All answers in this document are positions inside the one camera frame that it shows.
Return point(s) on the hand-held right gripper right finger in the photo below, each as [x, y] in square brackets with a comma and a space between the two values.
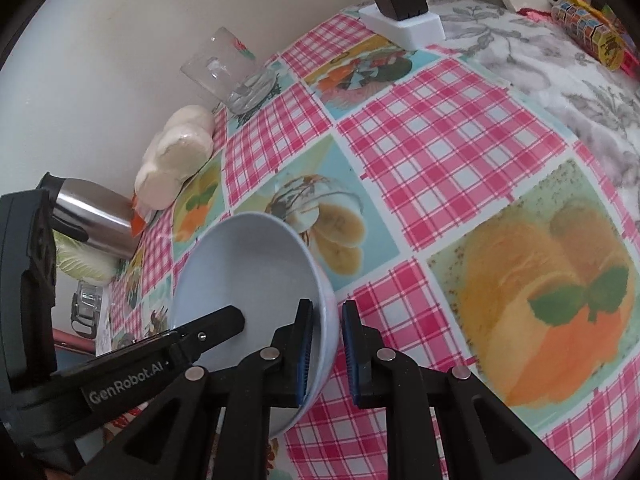
[352, 355]

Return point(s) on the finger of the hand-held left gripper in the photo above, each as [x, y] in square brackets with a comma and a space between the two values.
[215, 325]

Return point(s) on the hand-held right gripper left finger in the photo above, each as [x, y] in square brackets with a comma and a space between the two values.
[302, 355]

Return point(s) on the light blue floral bowl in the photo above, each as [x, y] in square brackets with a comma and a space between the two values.
[240, 270]

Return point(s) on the napa cabbage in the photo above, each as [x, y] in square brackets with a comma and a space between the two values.
[85, 265]

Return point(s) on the stainless steel thermos jug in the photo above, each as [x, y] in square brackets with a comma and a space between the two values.
[95, 215]

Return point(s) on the orange snack packet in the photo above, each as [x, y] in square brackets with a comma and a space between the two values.
[137, 222]

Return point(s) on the bag of steamed buns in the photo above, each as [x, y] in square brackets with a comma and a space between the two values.
[175, 155]

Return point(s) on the checked fruit print tablecloth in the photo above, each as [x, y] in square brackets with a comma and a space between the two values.
[450, 135]

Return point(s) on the clear glass mug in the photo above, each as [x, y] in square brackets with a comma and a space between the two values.
[220, 70]

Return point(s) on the colourful snack packet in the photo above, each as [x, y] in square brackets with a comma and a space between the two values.
[585, 25]

